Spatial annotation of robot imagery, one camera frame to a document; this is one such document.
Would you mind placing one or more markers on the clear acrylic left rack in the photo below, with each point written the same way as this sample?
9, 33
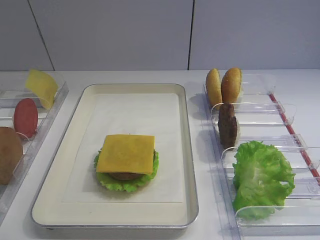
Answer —
12, 90

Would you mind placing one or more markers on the cream metal tray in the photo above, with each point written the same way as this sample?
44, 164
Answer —
71, 196

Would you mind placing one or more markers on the clear acrylic right rack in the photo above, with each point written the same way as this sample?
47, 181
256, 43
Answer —
261, 117

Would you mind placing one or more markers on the clear acrylic rack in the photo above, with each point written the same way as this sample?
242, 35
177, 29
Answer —
261, 117
12, 90

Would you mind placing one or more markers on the brown meat patty in rack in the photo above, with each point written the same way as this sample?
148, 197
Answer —
227, 125

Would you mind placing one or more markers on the brown bun in left rack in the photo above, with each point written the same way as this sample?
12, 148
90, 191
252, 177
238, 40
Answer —
11, 151

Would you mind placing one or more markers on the left bun in right rack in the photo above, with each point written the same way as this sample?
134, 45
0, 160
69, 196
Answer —
213, 87

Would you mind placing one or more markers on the brown patty on tray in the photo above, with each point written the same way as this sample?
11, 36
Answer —
127, 176

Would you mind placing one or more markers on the green lettuce leaf in rack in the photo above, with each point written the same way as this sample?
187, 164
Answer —
263, 179

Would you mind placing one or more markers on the green lettuce on tray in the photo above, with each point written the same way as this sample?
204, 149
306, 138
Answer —
128, 186

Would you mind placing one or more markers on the yellow cheese slice on burger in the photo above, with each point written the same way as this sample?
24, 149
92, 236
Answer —
126, 153

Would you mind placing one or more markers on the red tomato slice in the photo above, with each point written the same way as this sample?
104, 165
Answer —
25, 118

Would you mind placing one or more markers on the yellow cheese slice in rack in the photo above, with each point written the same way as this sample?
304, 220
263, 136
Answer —
43, 86

